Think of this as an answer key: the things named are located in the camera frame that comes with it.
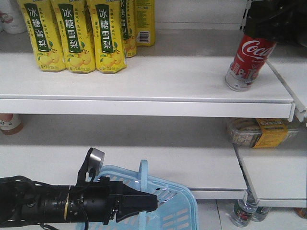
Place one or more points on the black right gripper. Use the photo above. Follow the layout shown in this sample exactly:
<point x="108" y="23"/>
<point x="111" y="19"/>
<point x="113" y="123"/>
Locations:
<point x="280" y="21"/>

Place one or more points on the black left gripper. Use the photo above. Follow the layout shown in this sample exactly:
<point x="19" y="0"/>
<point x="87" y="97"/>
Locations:
<point x="105" y="200"/>

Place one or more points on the red Coca-Cola bottle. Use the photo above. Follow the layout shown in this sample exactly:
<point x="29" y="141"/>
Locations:
<point x="250" y="57"/>

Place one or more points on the light blue plastic basket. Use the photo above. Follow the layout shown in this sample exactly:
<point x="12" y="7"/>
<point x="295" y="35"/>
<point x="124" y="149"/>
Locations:
<point x="177" y="207"/>

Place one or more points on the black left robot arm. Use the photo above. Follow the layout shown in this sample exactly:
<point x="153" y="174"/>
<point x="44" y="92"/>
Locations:
<point x="24" y="202"/>

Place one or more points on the white left shelf unit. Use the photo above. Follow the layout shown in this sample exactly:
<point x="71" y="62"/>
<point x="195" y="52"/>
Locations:
<point x="168" y="107"/>

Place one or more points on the white shelf unit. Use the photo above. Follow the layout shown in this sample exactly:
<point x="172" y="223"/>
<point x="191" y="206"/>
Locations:
<point x="278" y="176"/>
<point x="168" y="107"/>

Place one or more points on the yellow label cookie tray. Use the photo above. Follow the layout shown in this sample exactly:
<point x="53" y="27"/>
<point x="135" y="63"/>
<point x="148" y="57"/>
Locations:
<point x="261" y="132"/>

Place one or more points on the clear water bottle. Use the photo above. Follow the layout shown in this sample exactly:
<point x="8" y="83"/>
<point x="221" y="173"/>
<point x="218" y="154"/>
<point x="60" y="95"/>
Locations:
<point x="260" y="214"/>
<point x="243" y="212"/>

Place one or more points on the clear water bottle behind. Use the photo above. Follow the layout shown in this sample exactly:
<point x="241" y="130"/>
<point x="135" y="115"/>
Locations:
<point x="260" y="214"/>

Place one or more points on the orange juice bottle right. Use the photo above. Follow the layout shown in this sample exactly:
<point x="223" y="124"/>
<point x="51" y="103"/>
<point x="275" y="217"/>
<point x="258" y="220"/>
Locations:
<point x="10" y="124"/>

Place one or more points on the white right shelf unit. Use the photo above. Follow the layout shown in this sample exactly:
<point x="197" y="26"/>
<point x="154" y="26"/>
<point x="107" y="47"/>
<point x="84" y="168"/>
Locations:
<point x="278" y="176"/>

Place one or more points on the white peach drink bottle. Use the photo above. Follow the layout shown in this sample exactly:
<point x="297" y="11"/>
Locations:
<point x="11" y="17"/>

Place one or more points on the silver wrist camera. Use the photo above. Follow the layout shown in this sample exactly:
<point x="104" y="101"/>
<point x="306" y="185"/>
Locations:
<point x="92" y="165"/>

